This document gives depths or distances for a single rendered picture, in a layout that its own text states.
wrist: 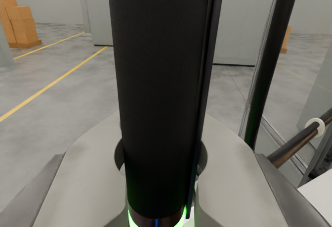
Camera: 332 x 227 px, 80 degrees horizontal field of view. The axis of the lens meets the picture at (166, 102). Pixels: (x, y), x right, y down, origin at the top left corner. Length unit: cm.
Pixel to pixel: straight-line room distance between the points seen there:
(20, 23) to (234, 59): 673
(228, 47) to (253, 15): 94
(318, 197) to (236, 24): 530
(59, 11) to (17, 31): 605
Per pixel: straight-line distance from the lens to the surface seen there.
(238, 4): 569
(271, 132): 140
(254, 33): 590
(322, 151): 86
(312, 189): 65
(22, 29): 828
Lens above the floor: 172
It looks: 28 degrees down
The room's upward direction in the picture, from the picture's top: 2 degrees clockwise
